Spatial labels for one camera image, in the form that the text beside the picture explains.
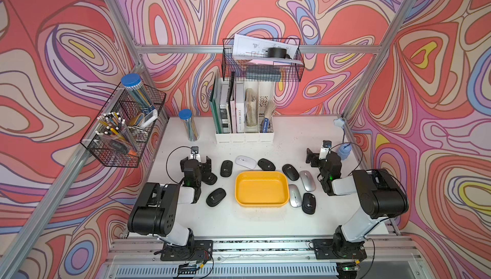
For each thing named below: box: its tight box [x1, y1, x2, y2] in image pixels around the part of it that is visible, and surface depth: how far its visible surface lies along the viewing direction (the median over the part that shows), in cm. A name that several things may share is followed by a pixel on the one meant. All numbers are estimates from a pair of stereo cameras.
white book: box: [235, 82, 245, 134], surface depth 98 cm
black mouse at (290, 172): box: [281, 163, 300, 182], surface depth 95 cm
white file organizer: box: [214, 79, 275, 144], surface depth 104 cm
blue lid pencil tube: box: [178, 108, 200, 142], surface depth 107 cm
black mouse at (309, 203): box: [301, 192, 317, 216], surface depth 86 cm
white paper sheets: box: [232, 33, 304, 65], surface depth 88 cm
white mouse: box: [235, 154, 258, 169], surface depth 100 cm
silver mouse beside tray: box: [288, 184, 303, 208], surface depth 88 cm
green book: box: [209, 74, 224, 134], surface depth 91 cm
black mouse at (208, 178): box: [200, 172, 218, 186], surface depth 92 cm
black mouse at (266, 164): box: [257, 158, 277, 171], surface depth 98 cm
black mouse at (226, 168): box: [219, 159, 234, 178], surface depth 97 cm
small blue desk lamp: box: [333, 117, 352, 161], surface depth 98 cm
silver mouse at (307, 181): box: [299, 170, 316, 192], surface depth 93 cm
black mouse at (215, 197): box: [205, 187, 227, 208], surface depth 88 cm
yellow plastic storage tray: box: [234, 170, 291, 208], surface depth 91 cm
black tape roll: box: [265, 47, 293, 60], surface depth 84 cm
